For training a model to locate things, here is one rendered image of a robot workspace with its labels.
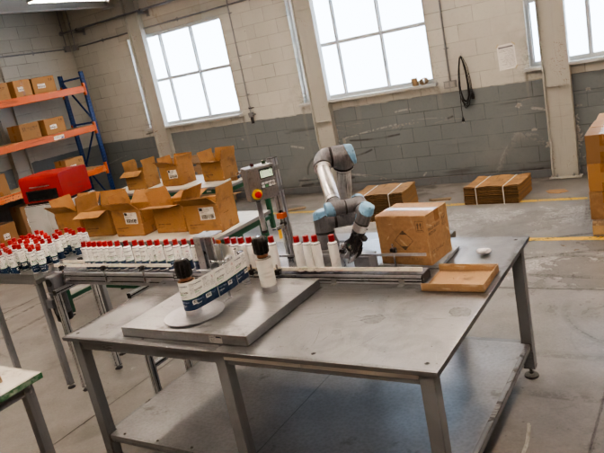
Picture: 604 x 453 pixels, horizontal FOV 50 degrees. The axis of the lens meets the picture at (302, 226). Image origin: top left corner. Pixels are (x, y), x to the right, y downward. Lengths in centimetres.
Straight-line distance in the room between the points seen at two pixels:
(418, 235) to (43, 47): 976
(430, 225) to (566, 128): 513
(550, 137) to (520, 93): 65
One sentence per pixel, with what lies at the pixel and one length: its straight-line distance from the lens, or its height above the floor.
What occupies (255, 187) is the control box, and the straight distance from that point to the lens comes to 357.
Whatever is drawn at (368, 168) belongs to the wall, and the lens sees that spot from 930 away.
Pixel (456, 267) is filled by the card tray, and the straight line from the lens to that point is 331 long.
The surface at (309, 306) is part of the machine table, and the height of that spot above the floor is 83.
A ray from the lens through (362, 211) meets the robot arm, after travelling 319.
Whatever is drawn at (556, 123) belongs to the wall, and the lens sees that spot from 833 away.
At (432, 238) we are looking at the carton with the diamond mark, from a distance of 338.
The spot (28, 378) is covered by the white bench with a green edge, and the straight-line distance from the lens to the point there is 341.
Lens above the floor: 200
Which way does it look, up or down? 14 degrees down
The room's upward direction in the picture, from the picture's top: 12 degrees counter-clockwise
